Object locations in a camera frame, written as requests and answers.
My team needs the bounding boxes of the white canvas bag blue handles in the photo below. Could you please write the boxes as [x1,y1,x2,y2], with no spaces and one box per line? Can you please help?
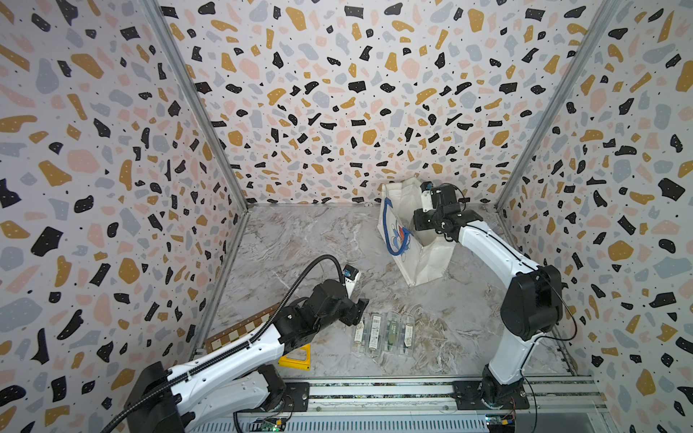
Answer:
[377,178,455,287]

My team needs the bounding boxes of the brown checkered chess board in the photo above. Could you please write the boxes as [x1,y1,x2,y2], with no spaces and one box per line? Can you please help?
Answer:
[204,303,279,354]

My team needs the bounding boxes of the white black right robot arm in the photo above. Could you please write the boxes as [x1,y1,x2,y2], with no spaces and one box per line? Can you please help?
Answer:
[413,181,562,409]

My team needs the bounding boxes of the clear compass set rightmost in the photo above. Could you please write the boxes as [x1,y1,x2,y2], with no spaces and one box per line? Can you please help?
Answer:
[401,316,415,354]

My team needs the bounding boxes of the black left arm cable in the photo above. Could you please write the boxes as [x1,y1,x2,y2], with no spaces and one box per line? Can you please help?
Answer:
[99,253,348,433]

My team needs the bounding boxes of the yellow plastic triangular stand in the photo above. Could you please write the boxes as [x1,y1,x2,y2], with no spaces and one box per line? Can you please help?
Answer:
[278,344,311,371]

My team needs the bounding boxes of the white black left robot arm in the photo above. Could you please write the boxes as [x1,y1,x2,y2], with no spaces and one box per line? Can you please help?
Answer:
[125,280,369,432]

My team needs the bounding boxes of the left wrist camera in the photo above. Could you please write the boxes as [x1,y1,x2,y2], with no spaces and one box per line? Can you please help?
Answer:
[343,264,360,298]

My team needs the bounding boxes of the green compass set case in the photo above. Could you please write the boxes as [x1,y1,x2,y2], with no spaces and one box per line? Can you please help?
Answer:
[384,315,400,352]

